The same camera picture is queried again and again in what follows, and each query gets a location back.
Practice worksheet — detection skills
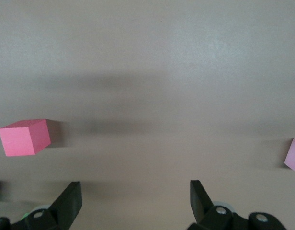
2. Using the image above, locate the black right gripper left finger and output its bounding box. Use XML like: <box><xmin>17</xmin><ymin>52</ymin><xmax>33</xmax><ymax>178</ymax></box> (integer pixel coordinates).
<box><xmin>0</xmin><ymin>181</ymin><xmax>83</xmax><ymax>230</ymax></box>

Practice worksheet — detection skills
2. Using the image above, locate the red foam block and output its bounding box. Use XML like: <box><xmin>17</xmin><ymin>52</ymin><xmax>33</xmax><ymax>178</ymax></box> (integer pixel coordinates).
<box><xmin>0</xmin><ymin>119</ymin><xmax>52</xmax><ymax>157</ymax></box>

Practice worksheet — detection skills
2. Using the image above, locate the pink foam block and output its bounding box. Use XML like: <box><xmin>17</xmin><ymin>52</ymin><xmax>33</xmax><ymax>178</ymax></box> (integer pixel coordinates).
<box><xmin>284</xmin><ymin>138</ymin><xmax>295</xmax><ymax>177</ymax></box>

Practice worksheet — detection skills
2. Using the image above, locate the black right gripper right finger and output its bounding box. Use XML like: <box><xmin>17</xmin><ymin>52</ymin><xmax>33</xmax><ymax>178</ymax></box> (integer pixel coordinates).
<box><xmin>187</xmin><ymin>180</ymin><xmax>288</xmax><ymax>230</ymax></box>

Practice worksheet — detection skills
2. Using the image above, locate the brown paper table cover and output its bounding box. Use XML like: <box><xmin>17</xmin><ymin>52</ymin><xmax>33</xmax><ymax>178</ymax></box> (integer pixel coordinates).
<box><xmin>0</xmin><ymin>0</ymin><xmax>295</xmax><ymax>230</ymax></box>

